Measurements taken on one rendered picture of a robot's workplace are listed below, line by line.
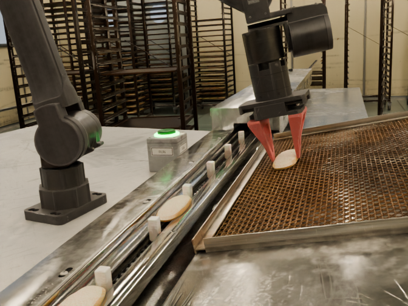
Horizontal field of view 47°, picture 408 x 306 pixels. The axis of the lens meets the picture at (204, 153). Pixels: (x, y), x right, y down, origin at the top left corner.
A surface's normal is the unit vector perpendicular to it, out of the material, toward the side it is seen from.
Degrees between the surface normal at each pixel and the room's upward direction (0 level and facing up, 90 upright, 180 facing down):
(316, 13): 90
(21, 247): 0
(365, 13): 90
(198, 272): 10
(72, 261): 0
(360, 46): 90
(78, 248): 0
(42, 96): 77
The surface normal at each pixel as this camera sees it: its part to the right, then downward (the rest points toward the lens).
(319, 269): -0.22, -0.96
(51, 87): -0.12, 0.06
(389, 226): -0.28, 0.25
